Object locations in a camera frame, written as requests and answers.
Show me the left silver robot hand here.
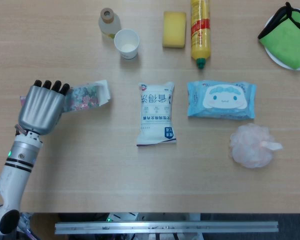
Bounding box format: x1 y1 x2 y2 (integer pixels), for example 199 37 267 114
17 79 71 136

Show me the floral printed cardboard box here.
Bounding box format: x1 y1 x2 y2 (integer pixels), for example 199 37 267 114
19 79 112 113

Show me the white paper cup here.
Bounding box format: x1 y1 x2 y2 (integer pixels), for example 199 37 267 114
113 28 141 60

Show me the frosted bottle with wooden cap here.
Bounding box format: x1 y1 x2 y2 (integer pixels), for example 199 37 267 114
98 7 122 40

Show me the white laundry detergent pouch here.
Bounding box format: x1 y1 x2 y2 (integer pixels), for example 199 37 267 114
136 81 177 147

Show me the yellow sponge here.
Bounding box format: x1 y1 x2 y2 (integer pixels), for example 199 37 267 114
161 11 187 49

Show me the yellow bottle with green cap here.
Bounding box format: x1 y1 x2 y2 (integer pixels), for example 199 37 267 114
190 0 212 70

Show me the blue cartoon wet wipes pack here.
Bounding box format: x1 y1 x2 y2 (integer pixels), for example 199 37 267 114
186 79 257 120

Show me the pink mesh bath pouf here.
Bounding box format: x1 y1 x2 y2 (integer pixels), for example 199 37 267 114
229 122 284 169

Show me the white paper plate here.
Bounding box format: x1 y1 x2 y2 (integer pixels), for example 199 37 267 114
264 8 300 72

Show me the green microfiber cloth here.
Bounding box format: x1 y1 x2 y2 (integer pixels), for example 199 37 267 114
257 1 300 71

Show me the aluminium profile rail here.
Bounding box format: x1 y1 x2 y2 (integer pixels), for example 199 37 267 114
54 220 279 235

